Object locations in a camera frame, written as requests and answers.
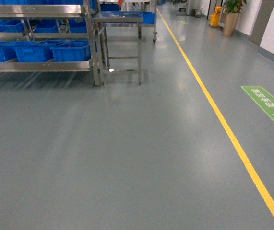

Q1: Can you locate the empty blue plastic bin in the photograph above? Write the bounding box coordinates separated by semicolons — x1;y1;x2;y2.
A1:
13;40;66;62

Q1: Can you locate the stainless steel flow rack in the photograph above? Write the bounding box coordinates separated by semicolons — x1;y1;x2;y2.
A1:
0;0;100;86

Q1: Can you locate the yellow mop bucket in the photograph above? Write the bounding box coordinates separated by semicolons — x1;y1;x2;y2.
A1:
209;6;222;28

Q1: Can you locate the stainless steel side table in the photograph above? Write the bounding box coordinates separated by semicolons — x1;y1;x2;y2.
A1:
93;11;143;85

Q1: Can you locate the blue bin with red wrap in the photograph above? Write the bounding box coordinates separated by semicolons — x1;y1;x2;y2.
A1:
50;40;91;62

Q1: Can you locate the potted green plant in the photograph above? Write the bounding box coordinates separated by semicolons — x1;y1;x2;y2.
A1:
223;0;247;37

